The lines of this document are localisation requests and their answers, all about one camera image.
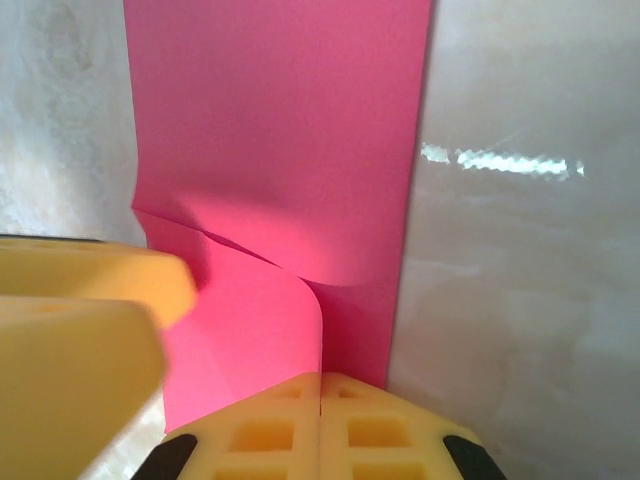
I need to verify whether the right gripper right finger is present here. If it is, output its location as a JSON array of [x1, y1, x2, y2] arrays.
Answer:
[[319, 372, 499, 480]]

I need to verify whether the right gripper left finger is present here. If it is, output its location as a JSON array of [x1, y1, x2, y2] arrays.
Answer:
[[144, 372, 321, 480]]

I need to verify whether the pink paper sheet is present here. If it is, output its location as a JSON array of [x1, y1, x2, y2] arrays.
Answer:
[[122, 0, 435, 436]]

